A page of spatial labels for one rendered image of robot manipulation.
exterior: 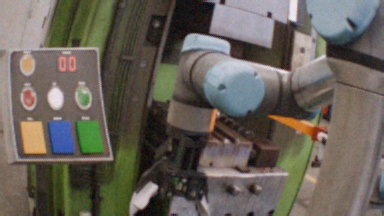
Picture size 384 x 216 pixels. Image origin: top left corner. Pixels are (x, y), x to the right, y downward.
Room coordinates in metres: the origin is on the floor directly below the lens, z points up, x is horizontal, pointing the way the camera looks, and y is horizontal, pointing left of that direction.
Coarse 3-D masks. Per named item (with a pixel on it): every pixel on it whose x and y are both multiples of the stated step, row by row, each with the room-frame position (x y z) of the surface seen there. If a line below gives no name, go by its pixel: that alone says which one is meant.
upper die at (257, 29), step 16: (192, 0) 1.52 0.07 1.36; (176, 16) 1.61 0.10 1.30; (192, 16) 1.49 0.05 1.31; (208, 16) 1.40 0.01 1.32; (224, 16) 1.39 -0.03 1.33; (240, 16) 1.41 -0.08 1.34; (256, 16) 1.43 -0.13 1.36; (208, 32) 1.38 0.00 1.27; (224, 32) 1.39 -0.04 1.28; (240, 32) 1.41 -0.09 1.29; (256, 32) 1.43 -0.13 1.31; (272, 32) 1.45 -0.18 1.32
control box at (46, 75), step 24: (48, 48) 1.08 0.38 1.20; (72, 48) 1.15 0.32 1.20; (96, 48) 1.22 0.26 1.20; (0, 72) 0.99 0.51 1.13; (24, 72) 0.98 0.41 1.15; (48, 72) 1.06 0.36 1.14; (72, 72) 1.12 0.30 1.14; (96, 72) 1.19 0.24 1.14; (48, 96) 1.03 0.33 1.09; (72, 96) 1.10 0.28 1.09; (96, 96) 1.16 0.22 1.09; (24, 120) 0.94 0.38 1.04; (48, 120) 1.01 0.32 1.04; (72, 120) 1.07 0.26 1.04; (96, 120) 1.14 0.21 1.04; (48, 144) 0.98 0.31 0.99
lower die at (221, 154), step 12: (156, 108) 1.71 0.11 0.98; (168, 108) 1.70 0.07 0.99; (216, 120) 1.66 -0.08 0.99; (156, 132) 1.56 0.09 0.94; (228, 132) 1.49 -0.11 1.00; (216, 144) 1.41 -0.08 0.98; (228, 144) 1.42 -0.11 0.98; (240, 144) 1.44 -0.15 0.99; (204, 156) 1.40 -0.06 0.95; (216, 156) 1.41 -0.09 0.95; (228, 156) 1.43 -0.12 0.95; (240, 156) 1.44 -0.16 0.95
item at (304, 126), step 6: (282, 120) 1.22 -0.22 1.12; (288, 120) 1.20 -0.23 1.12; (294, 120) 1.17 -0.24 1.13; (294, 126) 1.16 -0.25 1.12; (300, 126) 1.14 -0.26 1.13; (306, 126) 1.11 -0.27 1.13; (312, 126) 1.10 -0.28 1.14; (318, 126) 1.07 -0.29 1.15; (306, 132) 1.11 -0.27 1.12; (312, 132) 1.07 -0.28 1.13; (318, 132) 1.06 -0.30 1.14; (324, 132) 1.03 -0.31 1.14; (312, 138) 1.06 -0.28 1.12
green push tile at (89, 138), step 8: (80, 128) 1.08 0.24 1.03; (88, 128) 1.10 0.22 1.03; (96, 128) 1.12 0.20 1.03; (80, 136) 1.07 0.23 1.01; (88, 136) 1.09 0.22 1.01; (96, 136) 1.11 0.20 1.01; (80, 144) 1.06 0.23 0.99; (88, 144) 1.08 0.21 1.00; (96, 144) 1.10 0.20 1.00; (88, 152) 1.07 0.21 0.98; (96, 152) 1.09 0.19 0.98
